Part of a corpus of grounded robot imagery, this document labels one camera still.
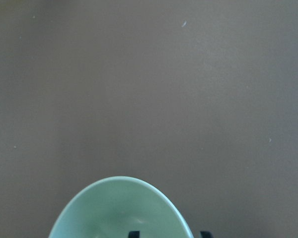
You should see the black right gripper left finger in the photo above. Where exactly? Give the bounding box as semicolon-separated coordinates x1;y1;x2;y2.
128;231;140;238

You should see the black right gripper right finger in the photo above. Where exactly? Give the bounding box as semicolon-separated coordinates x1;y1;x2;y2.
200;231;212;238

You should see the green ceramic bowl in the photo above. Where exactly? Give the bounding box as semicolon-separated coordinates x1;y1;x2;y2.
49;176;193;238

